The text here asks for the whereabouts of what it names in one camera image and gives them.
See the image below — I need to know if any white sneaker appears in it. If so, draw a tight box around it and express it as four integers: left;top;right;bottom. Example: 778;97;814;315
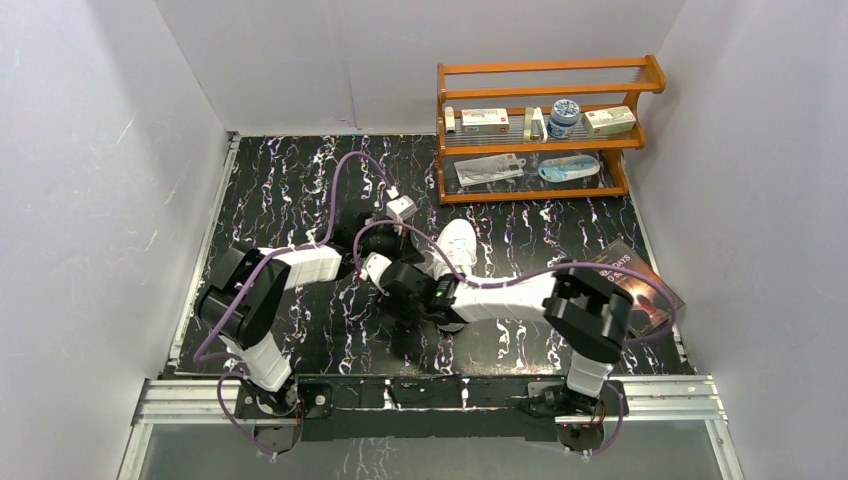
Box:
417;219;478;333

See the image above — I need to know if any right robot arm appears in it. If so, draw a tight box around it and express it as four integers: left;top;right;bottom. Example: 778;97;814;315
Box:
365;254;633;414

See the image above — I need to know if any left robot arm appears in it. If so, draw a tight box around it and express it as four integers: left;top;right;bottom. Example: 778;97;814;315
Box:
194;212;424;416

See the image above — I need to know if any white flat packet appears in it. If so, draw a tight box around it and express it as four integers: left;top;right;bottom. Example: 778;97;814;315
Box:
454;153;526;187

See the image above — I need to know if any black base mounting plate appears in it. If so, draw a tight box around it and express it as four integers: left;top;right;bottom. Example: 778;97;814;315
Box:
233;374;630;455

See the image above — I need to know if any white box on left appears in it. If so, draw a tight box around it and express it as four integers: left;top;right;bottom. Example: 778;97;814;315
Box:
460;108;510;135

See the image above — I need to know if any white box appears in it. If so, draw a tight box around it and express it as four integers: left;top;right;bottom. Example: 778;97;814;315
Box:
460;108;510;135
581;105;637;138

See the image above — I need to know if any orange wooden shelf rack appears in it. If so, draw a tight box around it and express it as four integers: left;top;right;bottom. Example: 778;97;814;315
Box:
437;55;666;204

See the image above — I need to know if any blue oval package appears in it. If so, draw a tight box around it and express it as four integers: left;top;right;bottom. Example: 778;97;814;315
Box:
537;154;600;183

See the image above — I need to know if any beige clip item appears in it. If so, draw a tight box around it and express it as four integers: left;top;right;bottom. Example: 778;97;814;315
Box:
522;107;548;143

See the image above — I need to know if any blue white round jar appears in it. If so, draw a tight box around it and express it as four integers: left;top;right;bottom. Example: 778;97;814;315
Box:
546;99;581;139

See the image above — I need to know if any dark book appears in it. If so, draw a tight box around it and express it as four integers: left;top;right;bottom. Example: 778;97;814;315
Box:
592;239;685;337

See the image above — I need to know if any white box on right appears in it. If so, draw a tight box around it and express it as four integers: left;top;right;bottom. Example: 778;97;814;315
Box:
581;105;637;138

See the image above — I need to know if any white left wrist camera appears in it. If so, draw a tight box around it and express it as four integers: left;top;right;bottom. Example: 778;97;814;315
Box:
385;195;418;223

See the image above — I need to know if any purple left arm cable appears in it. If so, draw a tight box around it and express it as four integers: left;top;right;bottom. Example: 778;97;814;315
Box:
193;151;399;458

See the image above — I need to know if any aluminium rail frame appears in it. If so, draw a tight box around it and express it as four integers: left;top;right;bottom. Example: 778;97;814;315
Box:
118;375;744;479

